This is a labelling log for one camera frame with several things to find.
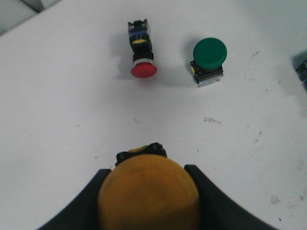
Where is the green push button rear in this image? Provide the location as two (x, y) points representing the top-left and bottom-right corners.
(190, 37), (227, 87)

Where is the yellow push button lying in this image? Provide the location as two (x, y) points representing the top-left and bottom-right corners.
(295, 60), (307, 91)

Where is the yellow push button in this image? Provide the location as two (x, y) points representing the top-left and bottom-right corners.
(295, 60), (307, 91)
(97, 143), (201, 230)

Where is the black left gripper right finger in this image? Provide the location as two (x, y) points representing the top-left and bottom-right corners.
(184, 164), (275, 230)

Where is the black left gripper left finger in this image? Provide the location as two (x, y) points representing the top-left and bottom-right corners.
(39, 169), (111, 230)

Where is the red push button lying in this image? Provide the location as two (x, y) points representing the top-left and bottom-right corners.
(128, 19), (157, 78)

